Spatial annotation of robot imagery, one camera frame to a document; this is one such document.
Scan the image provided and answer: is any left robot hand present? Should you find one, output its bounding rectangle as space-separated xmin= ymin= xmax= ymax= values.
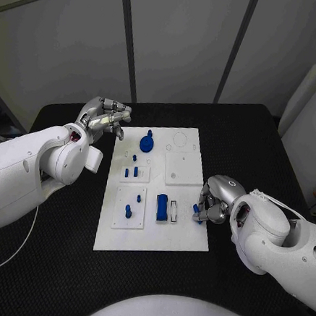
xmin=73 ymin=94 xmax=134 ymax=147

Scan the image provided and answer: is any white cable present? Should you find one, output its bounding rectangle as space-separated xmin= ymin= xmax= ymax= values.
xmin=0 ymin=201 xmax=40 ymax=286
xmin=247 ymin=187 xmax=309 ymax=220

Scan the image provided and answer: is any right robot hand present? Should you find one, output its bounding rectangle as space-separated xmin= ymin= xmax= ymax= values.
xmin=191 ymin=172 xmax=249 ymax=229

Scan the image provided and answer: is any blue gear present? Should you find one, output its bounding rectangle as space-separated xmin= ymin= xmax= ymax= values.
xmin=138 ymin=134 xmax=155 ymax=155

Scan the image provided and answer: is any white task board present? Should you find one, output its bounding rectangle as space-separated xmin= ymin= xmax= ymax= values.
xmin=93 ymin=119 xmax=221 ymax=262

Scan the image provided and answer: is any large blue block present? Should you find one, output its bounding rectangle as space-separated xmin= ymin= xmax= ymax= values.
xmin=154 ymin=193 xmax=171 ymax=223

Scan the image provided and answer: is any white rounded pillar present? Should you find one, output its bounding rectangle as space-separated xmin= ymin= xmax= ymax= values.
xmin=276 ymin=54 xmax=316 ymax=200

